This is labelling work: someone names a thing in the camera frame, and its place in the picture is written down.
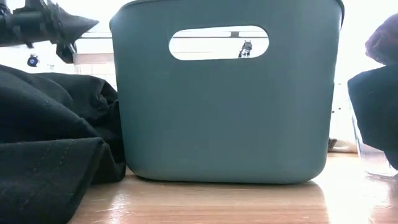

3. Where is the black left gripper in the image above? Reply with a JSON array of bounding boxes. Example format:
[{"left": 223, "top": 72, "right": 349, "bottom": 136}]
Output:
[{"left": 12, "top": 0, "right": 100, "bottom": 65}]

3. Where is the black dome camera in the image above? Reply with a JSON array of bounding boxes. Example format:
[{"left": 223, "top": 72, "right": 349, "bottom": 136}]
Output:
[{"left": 26, "top": 55, "right": 40, "bottom": 68}]

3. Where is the small white cloth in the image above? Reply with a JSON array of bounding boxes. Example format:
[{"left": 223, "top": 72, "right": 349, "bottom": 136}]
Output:
[{"left": 336, "top": 140, "right": 358, "bottom": 154}]

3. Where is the teal plastic bin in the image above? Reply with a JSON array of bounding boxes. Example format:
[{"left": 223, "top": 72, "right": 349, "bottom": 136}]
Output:
[{"left": 109, "top": 0, "right": 345, "bottom": 184}]

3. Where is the clear plastic bin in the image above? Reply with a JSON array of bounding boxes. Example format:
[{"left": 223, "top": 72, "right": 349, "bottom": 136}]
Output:
[{"left": 349, "top": 86, "right": 398, "bottom": 179}]

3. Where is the distant black device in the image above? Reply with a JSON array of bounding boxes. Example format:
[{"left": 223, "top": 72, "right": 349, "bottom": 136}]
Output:
[{"left": 238, "top": 40, "right": 253, "bottom": 58}]

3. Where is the black cloth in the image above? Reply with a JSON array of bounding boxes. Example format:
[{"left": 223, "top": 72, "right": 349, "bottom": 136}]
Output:
[{"left": 0, "top": 64, "right": 127, "bottom": 224}]

